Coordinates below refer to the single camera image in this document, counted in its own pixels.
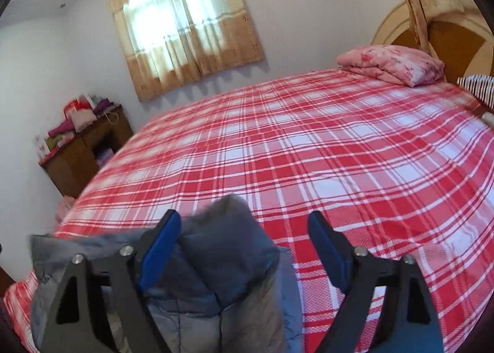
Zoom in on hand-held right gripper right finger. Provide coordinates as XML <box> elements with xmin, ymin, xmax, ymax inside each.
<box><xmin>307</xmin><ymin>211</ymin><xmax>444</xmax><ymax>353</ymax></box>

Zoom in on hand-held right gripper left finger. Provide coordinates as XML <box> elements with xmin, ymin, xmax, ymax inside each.
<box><xmin>45</xmin><ymin>210</ymin><xmax>183</xmax><ymax>353</ymax></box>

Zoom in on grey puffer jacket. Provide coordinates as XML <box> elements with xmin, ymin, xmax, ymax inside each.
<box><xmin>29</xmin><ymin>194</ymin><xmax>304</xmax><ymax>353</ymax></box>

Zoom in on pale pink folded clothes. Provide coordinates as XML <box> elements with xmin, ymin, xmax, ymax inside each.
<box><xmin>69</xmin><ymin>109</ymin><xmax>97</xmax><ymax>132</ymax></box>

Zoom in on purple folded clothes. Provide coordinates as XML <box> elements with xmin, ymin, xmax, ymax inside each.
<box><xmin>93</xmin><ymin>98</ymin><xmax>116</xmax><ymax>114</ymax></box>

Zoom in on magenta folded clothes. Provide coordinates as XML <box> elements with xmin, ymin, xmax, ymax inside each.
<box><xmin>48</xmin><ymin>119</ymin><xmax>76</xmax><ymax>138</ymax></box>

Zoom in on bed with red plaid sheet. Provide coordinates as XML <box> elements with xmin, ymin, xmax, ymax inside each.
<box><xmin>4</xmin><ymin>68</ymin><xmax>494</xmax><ymax>353</ymax></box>

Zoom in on brown wooden desk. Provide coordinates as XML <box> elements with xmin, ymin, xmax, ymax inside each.
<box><xmin>38</xmin><ymin>104</ymin><xmax>134</xmax><ymax>199</ymax></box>

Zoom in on green box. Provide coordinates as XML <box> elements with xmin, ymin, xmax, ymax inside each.
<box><xmin>44</xmin><ymin>133</ymin><xmax>74</xmax><ymax>151</ymax></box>

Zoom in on beige patterned window curtain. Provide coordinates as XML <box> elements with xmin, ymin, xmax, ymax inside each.
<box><xmin>106</xmin><ymin>0</ymin><xmax>265</xmax><ymax>102</ymax></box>

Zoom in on pink floral folded quilt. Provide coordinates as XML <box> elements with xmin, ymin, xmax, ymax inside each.
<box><xmin>336</xmin><ymin>44</ymin><xmax>445</xmax><ymax>87</ymax></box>

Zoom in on striped pillow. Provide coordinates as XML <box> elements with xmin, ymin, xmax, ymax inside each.
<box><xmin>456</xmin><ymin>74</ymin><xmax>494</xmax><ymax>110</ymax></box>

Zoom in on wooden headboard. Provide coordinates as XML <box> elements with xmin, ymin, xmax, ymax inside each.
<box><xmin>371</xmin><ymin>2</ymin><xmax>494</xmax><ymax>81</ymax></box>

